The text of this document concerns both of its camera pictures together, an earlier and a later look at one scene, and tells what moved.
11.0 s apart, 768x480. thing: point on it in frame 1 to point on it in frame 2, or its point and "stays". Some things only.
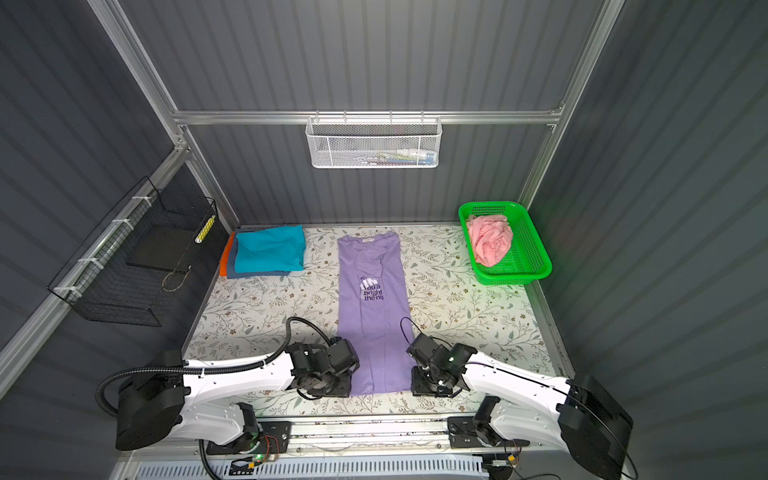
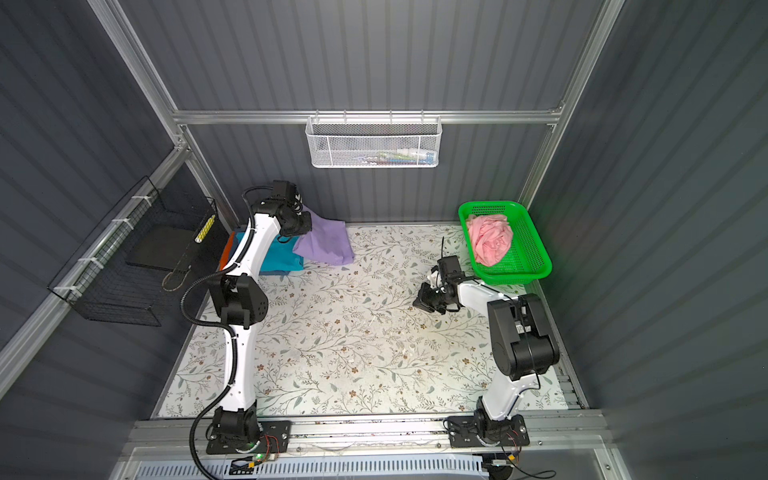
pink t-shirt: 491,236 stays
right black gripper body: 423,381 to 434,299
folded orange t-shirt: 224,258 stays
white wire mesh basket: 374,141 stays
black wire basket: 132,258 stays
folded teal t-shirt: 270,250 stays
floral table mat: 244,319 stays
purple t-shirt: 373,312 to 326,243
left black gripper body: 337,387 to 297,224
